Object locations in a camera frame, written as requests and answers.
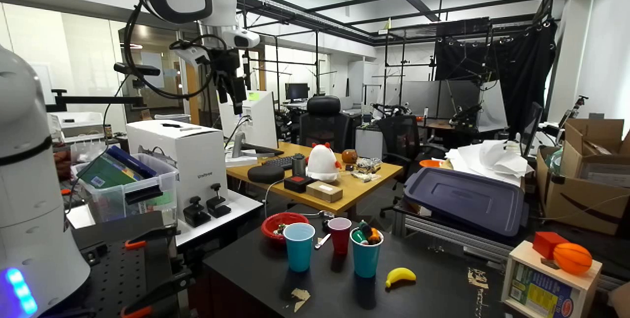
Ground large cardboard box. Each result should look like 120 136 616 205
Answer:
535 118 630 236

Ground red bowl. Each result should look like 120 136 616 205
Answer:
261 212 310 243

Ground red block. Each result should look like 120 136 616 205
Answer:
532 231 569 260

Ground blue plastic cup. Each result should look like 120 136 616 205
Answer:
283 223 316 273
349 226 384 279

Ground small cardboard box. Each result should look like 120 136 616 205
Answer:
306 180 344 203

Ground torn tape scrap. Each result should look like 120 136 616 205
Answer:
289 288 312 313

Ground black mesh office chair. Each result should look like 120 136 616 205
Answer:
376 115 449 218

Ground black keyboard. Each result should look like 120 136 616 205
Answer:
262 154 306 170

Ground white chicken plush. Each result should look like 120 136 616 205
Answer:
306 142 342 184

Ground heap of foil wrappers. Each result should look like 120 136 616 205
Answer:
351 157 382 183

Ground stack of books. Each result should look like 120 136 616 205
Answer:
76 145 158 191

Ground white cardboard box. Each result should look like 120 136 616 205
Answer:
126 120 230 221

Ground wooden desk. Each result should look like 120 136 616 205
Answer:
226 141 405 216

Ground orange toy basketball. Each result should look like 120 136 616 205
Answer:
553 242 593 275

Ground flat white box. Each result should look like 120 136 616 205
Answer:
49 111 105 138

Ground red plastic cup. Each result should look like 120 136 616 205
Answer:
327 217 352 255

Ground yellow toy banana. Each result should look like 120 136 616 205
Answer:
384 267 417 288

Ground thin black monitor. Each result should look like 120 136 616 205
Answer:
519 101 544 158

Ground black clamp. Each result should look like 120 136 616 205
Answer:
183 195 212 228
206 183 232 219

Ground wooden box with label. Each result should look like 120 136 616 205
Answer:
501 240 602 318

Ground dark blue bin lid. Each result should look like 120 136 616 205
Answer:
403 166 530 238

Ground bunch of small toys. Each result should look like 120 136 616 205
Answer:
352 220 382 246

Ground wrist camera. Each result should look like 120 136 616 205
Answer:
174 46 212 67

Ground clear plastic bin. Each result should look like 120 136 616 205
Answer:
71 153 179 225

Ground white monitor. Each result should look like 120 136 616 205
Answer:
219 90 279 159

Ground pile of white paper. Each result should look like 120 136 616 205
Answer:
445 139 530 187

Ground black curtain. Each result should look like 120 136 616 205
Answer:
434 20 558 137

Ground black box with red button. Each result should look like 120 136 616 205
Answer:
283 175 316 194

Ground black round cushion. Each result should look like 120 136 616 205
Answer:
247 164 285 185

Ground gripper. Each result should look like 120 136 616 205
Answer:
211 48 248 115

